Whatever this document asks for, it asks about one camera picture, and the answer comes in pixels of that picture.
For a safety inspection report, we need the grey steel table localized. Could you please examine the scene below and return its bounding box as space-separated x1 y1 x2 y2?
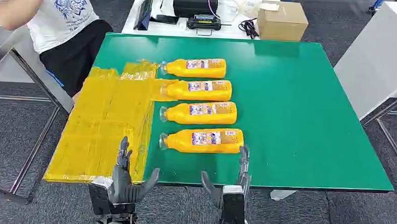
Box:
0 26 77 207

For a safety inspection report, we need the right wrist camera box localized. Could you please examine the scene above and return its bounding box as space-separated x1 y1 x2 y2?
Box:
220 184 249 224

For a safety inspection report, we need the white paper slip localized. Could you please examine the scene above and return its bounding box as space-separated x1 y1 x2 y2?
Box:
259 2 280 12

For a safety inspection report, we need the black phone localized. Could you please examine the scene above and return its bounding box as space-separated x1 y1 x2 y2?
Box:
150 14 180 25

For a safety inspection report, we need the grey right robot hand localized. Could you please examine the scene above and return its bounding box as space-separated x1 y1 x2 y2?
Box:
200 143 253 210

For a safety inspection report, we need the black handheld radio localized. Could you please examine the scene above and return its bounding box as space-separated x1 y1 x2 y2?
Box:
186 14 232 37

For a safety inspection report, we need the brown cardboard box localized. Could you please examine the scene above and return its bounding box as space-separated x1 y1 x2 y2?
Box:
256 0 310 42

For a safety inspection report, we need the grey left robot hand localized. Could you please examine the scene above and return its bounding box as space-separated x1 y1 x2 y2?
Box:
111 136 162 207

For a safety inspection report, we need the white table foot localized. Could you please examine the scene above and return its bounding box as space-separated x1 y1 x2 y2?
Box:
270 189 297 202

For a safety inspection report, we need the dark tablet case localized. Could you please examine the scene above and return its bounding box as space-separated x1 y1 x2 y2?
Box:
133 0 156 31

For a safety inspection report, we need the green table mat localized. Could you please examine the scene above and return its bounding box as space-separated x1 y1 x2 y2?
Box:
87 32 397 195

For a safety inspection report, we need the person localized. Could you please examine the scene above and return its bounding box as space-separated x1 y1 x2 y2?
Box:
0 0 115 99

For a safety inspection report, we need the orange drink bottle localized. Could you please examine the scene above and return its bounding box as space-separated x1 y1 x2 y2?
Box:
159 77 233 103
158 125 245 156
159 99 238 127
159 56 228 80

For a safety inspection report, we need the yellow plastic sheet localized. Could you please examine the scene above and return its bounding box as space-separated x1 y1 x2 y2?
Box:
43 55 180 188

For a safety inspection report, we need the clear plastic bag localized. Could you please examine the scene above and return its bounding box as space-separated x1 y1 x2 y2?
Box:
239 0 261 18

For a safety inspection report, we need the white cable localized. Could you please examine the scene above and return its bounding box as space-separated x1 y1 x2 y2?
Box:
207 0 241 23

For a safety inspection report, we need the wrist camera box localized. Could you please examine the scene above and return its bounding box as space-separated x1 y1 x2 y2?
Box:
87 176 115 217
220 184 249 224

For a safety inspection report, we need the black equipment case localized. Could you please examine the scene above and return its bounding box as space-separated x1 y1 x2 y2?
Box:
172 0 219 20

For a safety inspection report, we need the blue frame leg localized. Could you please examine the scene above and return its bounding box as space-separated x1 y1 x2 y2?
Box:
368 0 385 15

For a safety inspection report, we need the white table with steel legs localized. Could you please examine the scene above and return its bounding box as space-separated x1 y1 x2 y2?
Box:
329 0 397 176

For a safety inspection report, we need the black cable bundle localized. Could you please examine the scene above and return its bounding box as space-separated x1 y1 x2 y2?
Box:
237 17 261 40

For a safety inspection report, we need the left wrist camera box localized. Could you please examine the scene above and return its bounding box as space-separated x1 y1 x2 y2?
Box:
87 176 115 217

